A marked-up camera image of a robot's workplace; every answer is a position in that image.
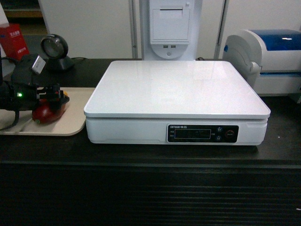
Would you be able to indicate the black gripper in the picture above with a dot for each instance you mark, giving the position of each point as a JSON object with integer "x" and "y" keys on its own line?
{"x": 25, "y": 88}

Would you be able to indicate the dark red mango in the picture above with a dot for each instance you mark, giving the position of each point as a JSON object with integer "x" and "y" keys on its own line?
{"x": 45, "y": 114}

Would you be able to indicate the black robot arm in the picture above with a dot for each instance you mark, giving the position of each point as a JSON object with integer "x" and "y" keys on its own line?
{"x": 7, "y": 95}

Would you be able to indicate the black checkout counter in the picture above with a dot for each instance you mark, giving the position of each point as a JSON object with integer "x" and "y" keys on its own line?
{"x": 69, "y": 181}

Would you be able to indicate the white electronic scale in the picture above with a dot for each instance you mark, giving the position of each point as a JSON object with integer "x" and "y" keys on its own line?
{"x": 175, "y": 103}

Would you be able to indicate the beige plastic tray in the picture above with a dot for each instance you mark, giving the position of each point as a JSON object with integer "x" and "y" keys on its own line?
{"x": 71, "y": 122}

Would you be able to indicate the black barcode scanner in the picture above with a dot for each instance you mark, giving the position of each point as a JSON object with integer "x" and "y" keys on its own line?
{"x": 56, "y": 49}

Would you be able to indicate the red cardboard box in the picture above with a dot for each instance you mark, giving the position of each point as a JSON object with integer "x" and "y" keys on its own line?
{"x": 12, "y": 41}

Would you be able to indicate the white receipt printer stand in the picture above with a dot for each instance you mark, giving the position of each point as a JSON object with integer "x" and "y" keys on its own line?
{"x": 170, "y": 29}

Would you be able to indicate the white blue label printer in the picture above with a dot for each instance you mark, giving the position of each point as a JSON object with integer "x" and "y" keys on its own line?
{"x": 269, "y": 60}

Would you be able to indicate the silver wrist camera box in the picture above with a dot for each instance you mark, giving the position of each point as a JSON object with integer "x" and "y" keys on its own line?
{"x": 38, "y": 65}

